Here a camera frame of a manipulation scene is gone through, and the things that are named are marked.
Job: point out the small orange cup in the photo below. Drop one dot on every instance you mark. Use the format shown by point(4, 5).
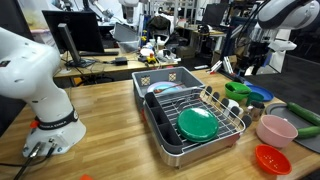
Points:
point(86, 177)

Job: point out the grey dish drying rack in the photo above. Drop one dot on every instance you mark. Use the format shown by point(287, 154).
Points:
point(162, 111)

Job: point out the white measuring cup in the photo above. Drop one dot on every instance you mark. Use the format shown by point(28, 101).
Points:
point(232, 103)

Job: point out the light-green plastic bowl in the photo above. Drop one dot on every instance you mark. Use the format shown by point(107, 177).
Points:
point(237, 91)

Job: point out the metal steel cup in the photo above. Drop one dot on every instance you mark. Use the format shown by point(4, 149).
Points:
point(255, 110)

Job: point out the black computer monitor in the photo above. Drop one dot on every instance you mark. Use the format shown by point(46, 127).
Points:
point(74, 32)

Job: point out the grey plastic bin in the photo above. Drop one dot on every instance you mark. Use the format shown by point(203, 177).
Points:
point(169, 79)

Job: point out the blue plastic plate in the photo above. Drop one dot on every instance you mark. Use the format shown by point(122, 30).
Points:
point(267, 95)

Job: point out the orange plastic bowl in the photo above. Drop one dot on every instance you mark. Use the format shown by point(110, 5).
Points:
point(271, 160)

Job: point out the grey round tray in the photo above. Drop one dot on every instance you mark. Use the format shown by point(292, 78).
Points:
point(300, 118)

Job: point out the wooden side desk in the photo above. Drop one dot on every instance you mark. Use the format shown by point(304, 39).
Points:
point(103, 64)

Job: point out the pink plastic bowl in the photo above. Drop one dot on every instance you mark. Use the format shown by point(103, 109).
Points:
point(275, 131)

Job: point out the dark green plastic cup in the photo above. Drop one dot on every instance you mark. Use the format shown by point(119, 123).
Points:
point(254, 96)

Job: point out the light blue plate in bin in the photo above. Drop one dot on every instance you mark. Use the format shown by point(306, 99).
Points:
point(165, 85)

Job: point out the black aluminium extrusion stand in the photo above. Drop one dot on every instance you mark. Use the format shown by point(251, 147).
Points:
point(224, 67)

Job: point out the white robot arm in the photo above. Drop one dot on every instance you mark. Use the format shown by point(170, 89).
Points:
point(26, 73)

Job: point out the dark green plate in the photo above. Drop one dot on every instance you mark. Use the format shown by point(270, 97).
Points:
point(197, 124)

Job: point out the green cucumber on tray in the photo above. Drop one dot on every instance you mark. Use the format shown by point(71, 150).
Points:
point(304, 113)
point(308, 132)

